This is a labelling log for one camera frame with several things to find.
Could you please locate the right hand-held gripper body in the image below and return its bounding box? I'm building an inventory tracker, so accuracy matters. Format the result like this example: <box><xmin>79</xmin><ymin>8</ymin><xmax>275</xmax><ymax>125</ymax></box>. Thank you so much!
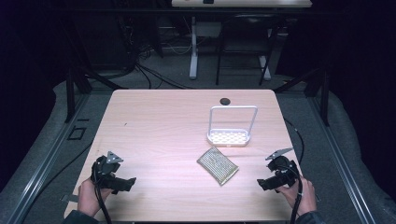
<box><xmin>264</xmin><ymin>147</ymin><xmax>301</xmax><ymax>189</ymax></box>

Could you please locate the person's left hand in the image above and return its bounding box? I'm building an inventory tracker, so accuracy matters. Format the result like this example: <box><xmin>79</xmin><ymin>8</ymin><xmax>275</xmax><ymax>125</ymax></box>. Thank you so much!
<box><xmin>77</xmin><ymin>178</ymin><xmax>114</xmax><ymax>218</ymax></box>

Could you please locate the black cable on floor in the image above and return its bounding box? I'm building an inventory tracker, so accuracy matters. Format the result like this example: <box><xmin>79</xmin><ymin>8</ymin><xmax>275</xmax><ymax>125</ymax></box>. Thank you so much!
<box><xmin>29</xmin><ymin>141</ymin><xmax>94</xmax><ymax>204</ymax></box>

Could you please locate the green patterned sponge pad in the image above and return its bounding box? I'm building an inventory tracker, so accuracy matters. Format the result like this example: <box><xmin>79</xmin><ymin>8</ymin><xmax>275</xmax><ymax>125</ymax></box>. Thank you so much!
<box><xmin>196</xmin><ymin>146</ymin><xmax>240</xmax><ymax>187</ymax></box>

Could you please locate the white background desk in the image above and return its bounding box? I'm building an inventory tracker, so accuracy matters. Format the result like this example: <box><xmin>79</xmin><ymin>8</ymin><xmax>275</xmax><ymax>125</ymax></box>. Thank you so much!
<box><xmin>171</xmin><ymin>0</ymin><xmax>313</xmax><ymax>81</ymax></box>

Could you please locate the black metal stand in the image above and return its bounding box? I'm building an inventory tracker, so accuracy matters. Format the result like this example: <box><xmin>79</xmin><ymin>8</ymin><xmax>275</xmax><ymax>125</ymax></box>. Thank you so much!
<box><xmin>64</xmin><ymin>64</ymin><xmax>129</xmax><ymax>124</ymax></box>
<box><xmin>273</xmin><ymin>66</ymin><xmax>331</xmax><ymax>127</ymax></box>

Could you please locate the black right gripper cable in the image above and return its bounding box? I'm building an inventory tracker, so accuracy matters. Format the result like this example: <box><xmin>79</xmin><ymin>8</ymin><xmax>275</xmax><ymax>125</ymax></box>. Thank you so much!
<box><xmin>289</xmin><ymin>167</ymin><xmax>304</xmax><ymax>224</ymax></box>

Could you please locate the person's right hand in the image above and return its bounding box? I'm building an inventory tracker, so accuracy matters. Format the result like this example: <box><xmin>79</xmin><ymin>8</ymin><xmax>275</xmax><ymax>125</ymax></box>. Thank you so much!
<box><xmin>275</xmin><ymin>175</ymin><xmax>318</xmax><ymax>217</ymax></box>

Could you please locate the bundle of black floor cables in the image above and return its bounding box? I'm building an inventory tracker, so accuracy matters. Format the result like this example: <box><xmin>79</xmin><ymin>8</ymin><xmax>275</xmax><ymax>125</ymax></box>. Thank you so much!
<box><xmin>122</xmin><ymin>18</ymin><xmax>195</xmax><ymax>91</ymax></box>

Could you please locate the thin black cable beside table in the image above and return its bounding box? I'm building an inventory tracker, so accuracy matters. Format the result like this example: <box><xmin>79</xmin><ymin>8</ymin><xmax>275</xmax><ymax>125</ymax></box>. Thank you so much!
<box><xmin>283</xmin><ymin>118</ymin><xmax>305</xmax><ymax>166</ymax></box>

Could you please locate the black chair frame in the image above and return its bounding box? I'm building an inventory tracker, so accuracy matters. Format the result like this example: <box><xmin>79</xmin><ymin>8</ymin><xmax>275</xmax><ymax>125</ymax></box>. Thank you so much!
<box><xmin>215</xmin><ymin>13</ymin><xmax>278</xmax><ymax>87</ymax></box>

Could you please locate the aluminium floor rail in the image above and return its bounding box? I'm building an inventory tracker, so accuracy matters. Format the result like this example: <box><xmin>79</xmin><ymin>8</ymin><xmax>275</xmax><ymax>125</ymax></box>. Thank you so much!
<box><xmin>8</xmin><ymin>92</ymin><xmax>92</xmax><ymax>224</ymax></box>
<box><xmin>306</xmin><ymin>94</ymin><xmax>378</xmax><ymax>224</ymax></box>

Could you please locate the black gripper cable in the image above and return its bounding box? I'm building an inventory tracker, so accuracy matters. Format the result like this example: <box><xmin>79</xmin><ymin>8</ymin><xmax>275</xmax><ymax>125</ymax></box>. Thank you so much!
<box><xmin>92</xmin><ymin>174</ymin><xmax>113</xmax><ymax>224</ymax></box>
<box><xmin>289</xmin><ymin>167</ymin><xmax>304</xmax><ymax>224</ymax></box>

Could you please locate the white sponge holder with handle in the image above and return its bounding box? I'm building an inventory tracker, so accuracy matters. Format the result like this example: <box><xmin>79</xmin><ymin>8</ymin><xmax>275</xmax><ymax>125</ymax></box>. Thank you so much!
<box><xmin>206</xmin><ymin>105</ymin><xmax>259</xmax><ymax>148</ymax></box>

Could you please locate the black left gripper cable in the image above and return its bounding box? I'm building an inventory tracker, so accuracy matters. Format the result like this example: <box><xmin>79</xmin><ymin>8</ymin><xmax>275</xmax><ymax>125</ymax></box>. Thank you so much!
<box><xmin>92</xmin><ymin>174</ymin><xmax>113</xmax><ymax>224</ymax></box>

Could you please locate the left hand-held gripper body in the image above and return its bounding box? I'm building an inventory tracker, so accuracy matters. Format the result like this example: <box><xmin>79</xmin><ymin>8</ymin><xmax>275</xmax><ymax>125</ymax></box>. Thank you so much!
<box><xmin>91</xmin><ymin>150</ymin><xmax>124</xmax><ymax>189</ymax></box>

